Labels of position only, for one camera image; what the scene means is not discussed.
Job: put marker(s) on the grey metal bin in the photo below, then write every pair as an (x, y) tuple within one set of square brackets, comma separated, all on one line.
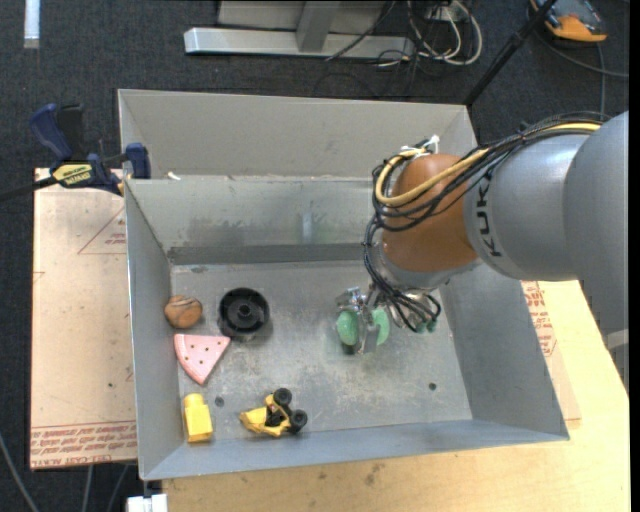
[(310, 370)]

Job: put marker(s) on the brown cardboard board red print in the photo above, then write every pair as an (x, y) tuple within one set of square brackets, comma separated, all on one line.
[(80, 320)]

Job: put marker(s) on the black round spool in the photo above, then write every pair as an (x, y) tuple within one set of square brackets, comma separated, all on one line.
[(244, 313)]

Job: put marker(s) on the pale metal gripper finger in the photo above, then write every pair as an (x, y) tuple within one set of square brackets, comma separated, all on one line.
[(371, 337)]

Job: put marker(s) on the pink dotted wedge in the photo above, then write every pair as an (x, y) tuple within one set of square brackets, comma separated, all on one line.
[(200, 353)]

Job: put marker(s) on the green round toy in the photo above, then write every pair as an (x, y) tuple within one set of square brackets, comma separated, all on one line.
[(347, 327)]

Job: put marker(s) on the yellow toy vehicle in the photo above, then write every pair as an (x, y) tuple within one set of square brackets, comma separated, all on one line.
[(272, 416)]

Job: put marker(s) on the brown round toy bread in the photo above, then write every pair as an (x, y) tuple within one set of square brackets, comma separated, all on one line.
[(182, 311)]

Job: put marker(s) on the yellow block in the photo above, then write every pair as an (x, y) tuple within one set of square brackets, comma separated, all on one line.
[(197, 419)]

